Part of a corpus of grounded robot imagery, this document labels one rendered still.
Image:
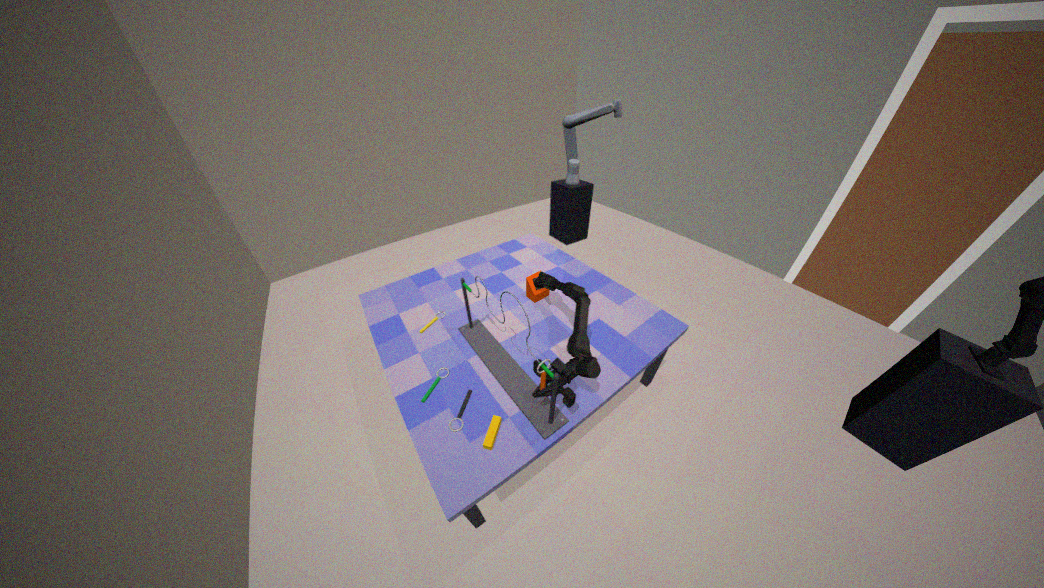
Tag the white loop with dark grey handle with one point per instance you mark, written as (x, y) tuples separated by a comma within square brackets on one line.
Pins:
[(461, 411)]

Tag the orange long bar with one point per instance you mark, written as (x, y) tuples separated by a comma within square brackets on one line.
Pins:
[(543, 373)]

